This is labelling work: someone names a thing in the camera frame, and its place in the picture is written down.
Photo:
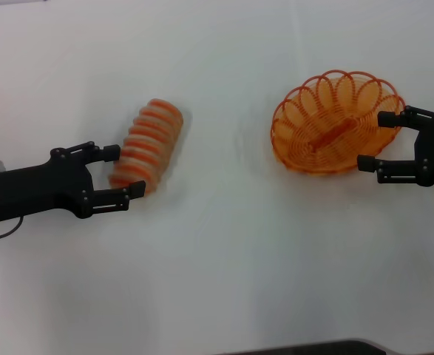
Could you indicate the orange woven plastic basket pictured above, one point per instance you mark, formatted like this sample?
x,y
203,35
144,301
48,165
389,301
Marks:
x,y
329,138

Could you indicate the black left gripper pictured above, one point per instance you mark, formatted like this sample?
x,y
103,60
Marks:
x,y
35,188

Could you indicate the orange striped bread roll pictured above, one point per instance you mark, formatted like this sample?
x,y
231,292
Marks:
x,y
150,140

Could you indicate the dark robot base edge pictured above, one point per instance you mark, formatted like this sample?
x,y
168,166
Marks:
x,y
312,348

